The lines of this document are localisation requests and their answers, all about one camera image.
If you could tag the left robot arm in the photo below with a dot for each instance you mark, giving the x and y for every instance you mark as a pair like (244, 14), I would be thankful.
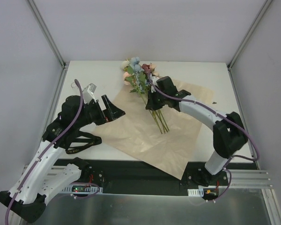
(29, 197)

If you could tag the aluminium frame post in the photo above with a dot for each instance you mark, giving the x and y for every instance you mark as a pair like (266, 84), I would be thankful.
(261, 13)
(45, 31)

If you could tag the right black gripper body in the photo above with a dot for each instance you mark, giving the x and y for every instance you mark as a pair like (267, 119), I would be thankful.
(153, 103)

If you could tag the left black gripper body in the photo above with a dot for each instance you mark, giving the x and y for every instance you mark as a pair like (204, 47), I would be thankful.
(101, 112)

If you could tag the artificial flower bunch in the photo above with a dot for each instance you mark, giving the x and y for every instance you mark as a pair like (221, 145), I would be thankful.
(135, 76)

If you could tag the orange wrapping paper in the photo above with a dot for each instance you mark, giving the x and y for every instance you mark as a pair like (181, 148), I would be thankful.
(168, 146)

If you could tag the right aluminium frame post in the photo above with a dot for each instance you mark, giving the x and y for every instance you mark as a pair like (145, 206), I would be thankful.
(261, 13)

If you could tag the left aluminium frame post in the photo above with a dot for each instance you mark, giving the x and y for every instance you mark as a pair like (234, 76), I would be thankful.
(45, 31)

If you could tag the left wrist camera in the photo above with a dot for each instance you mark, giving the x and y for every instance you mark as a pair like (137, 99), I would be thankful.
(88, 93)

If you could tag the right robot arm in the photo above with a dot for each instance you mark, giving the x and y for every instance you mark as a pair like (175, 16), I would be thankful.
(227, 128)

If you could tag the front aluminium rail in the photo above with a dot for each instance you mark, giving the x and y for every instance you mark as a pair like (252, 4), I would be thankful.
(244, 175)

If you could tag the clear glass vase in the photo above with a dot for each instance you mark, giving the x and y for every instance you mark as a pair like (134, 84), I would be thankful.
(74, 86)

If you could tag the black ribbon gold lettering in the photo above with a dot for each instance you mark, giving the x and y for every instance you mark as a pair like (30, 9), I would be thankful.
(81, 141)

